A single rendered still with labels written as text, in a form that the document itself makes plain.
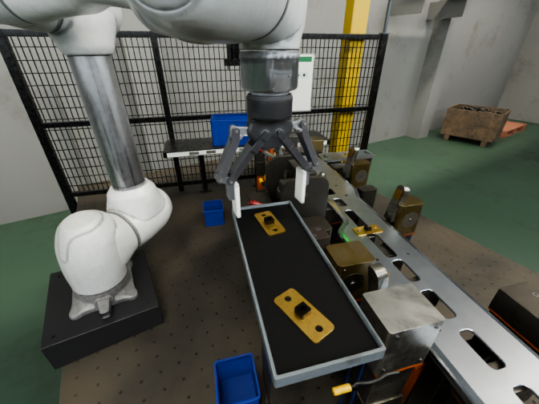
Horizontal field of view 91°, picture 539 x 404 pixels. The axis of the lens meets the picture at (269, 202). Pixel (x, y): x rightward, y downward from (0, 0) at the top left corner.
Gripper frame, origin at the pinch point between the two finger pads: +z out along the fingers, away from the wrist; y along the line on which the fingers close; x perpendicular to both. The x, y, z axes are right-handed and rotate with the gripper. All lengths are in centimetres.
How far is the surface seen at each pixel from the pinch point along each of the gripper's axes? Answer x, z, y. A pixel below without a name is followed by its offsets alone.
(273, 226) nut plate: -1.7, 4.9, 0.2
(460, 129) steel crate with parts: 258, 97, 484
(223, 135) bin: 94, 13, 15
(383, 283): -17.0, 13.1, 16.7
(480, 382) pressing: -34.5, 21.2, 22.6
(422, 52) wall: 326, -22, 423
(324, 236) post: -2.0, 11.1, 12.9
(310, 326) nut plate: -24.0, 4.9, -4.6
